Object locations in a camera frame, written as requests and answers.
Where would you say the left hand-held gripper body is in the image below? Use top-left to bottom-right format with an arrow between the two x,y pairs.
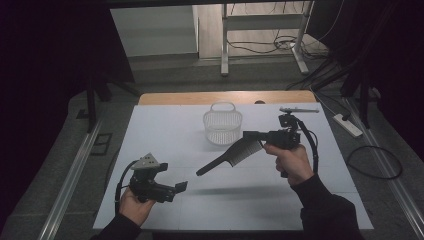
128,152 -> 178,204

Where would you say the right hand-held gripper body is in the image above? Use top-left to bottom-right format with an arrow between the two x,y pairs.
266,106 -> 320,151

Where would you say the white plastic basket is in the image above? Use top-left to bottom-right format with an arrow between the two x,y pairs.
202,101 -> 243,146

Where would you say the black comb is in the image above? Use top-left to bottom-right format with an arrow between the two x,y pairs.
195,137 -> 265,177

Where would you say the person's left hand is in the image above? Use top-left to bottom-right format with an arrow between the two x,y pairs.
118,187 -> 157,228

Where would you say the person's right hand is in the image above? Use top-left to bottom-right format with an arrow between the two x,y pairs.
263,143 -> 315,187

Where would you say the white table mat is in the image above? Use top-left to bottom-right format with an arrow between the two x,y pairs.
93,102 -> 374,232

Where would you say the white power strip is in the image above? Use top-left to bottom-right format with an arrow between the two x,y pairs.
333,113 -> 364,139

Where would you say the wooden table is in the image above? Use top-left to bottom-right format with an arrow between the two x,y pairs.
138,90 -> 317,107

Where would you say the black stand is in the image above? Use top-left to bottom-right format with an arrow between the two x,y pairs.
339,64 -> 374,130
84,74 -> 143,134

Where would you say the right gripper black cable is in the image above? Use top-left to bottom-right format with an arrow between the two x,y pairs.
295,119 -> 320,175

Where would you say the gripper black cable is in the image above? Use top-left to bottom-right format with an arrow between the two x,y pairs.
114,159 -> 140,215
295,119 -> 320,175

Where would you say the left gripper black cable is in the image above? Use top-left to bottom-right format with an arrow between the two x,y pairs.
114,159 -> 140,215

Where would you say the white power strip cable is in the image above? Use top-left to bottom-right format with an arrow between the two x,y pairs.
309,83 -> 344,117

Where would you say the metal floor rail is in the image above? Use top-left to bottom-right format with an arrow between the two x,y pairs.
37,119 -> 103,240
344,98 -> 424,239

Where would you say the bundle of floor cables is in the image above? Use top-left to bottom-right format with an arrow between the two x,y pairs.
226,1 -> 331,62

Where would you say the white metal desk frame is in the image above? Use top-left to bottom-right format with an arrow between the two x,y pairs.
220,0 -> 315,77

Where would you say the black looped floor cable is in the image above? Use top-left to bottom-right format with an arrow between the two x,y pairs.
345,145 -> 404,181

